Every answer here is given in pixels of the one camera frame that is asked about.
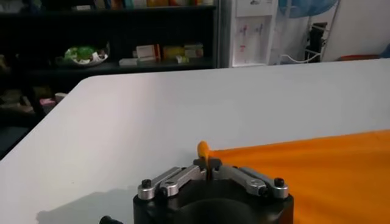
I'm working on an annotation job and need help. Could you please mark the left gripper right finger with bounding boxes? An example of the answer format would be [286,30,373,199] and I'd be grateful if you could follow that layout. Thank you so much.
[210,158,289,200]

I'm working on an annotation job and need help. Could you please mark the bowl of green packets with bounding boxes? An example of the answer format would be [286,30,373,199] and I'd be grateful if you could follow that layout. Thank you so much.
[63,42,110,67]

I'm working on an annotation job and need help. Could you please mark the white water dispenser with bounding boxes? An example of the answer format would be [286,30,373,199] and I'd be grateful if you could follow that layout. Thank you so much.
[229,0,280,68]

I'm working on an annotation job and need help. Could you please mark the blue water jug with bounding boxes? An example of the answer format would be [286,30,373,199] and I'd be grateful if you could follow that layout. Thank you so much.
[278,0,339,19]

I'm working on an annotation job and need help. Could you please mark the yellow green medicine box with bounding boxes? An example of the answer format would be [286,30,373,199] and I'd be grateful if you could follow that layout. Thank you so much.
[163,45,186,60]

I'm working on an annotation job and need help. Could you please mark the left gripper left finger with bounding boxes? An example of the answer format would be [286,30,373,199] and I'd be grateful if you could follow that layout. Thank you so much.
[137,158,211,201]

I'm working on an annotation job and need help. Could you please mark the black shelving unit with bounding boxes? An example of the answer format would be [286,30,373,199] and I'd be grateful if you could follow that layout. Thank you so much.
[0,0,221,131]

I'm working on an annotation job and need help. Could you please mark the orange t-shirt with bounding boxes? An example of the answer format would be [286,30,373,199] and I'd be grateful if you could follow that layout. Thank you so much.
[197,129,390,224]

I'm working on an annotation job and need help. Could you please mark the white green medicine box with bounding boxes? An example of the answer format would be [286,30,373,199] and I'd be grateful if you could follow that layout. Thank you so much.
[184,43,204,58]

